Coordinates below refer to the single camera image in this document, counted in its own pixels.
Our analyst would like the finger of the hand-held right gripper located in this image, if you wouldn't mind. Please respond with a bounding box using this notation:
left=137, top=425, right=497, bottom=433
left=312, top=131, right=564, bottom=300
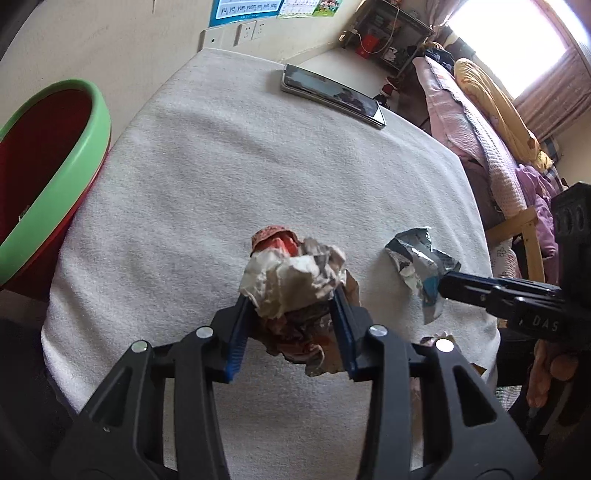
left=438, top=278, right=511, bottom=320
left=443, top=271, right=561, bottom=296

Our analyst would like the brown curtain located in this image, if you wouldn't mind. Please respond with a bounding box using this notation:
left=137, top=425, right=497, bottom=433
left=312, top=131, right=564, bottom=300
left=512, top=41, right=591, bottom=144

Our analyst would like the red bin with green rim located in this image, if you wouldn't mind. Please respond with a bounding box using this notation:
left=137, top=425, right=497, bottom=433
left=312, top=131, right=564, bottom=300
left=0, top=79, right=112, bottom=296

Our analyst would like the dark storage shelf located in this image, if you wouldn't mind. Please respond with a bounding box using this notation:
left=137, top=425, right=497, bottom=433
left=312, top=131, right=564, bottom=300
left=341, top=0, right=435, bottom=77

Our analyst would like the silver and blue wrapper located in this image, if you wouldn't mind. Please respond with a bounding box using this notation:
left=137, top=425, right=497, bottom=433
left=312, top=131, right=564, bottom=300
left=384, top=226, right=461, bottom=324

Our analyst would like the white and red wrapper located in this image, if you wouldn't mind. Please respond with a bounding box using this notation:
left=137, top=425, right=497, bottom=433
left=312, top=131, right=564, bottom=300
left=239, top=224, right=362, bottom=377

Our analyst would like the blue wall poster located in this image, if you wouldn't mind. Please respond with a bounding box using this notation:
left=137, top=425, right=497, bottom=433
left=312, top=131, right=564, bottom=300
left=208, top=0, right=283, bottom=27

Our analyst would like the person's right hand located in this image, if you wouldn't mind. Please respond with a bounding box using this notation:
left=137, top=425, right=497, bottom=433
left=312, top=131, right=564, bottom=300
left=526, top=342, right=579, bottom=409

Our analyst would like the yellow blanket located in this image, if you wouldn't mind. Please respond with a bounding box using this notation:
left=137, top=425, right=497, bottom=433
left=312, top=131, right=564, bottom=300
left=453, top=58, right=555, bottom=169

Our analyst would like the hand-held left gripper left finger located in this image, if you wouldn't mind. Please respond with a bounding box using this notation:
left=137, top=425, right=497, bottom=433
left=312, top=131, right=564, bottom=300
left=50, top=293, right=252, bottom=480

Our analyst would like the wooden bed frame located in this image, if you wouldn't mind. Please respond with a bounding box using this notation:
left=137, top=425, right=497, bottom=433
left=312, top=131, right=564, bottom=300
left=485, top=205, right=548, bottom=282

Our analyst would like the red bag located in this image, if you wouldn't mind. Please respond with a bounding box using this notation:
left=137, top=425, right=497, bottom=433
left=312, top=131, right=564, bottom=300
left=355, top=34, right=382, bottom=57

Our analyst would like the white towel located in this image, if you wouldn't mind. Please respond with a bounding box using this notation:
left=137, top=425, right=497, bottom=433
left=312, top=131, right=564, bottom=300
left=41, top=47, right=502, bottom=467

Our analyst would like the person's leg in black pants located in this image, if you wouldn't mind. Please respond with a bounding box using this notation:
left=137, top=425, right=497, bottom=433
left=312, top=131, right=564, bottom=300
left=0, top=300, right=79, bottom=480

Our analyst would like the green bordered wall poster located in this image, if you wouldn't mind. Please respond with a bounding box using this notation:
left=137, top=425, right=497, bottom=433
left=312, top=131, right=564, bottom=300
left=277, top=0, right=342, bottom=19

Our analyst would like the bright window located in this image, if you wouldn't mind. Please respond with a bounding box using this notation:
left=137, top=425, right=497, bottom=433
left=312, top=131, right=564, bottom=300
left=448, top=0, right=571, bottom=100

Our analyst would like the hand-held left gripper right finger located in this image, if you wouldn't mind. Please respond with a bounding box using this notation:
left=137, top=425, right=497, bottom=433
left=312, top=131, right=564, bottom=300
left=330, top=286, right=540, bottom=480

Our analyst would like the purple cloth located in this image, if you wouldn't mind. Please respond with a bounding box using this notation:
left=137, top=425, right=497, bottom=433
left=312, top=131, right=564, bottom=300
left=515, top=164, right=570, bottom=259

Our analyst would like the smartphone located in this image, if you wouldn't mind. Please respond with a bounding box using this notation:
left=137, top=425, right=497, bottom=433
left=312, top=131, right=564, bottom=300
left=281, top=64, right=386, bottom=129

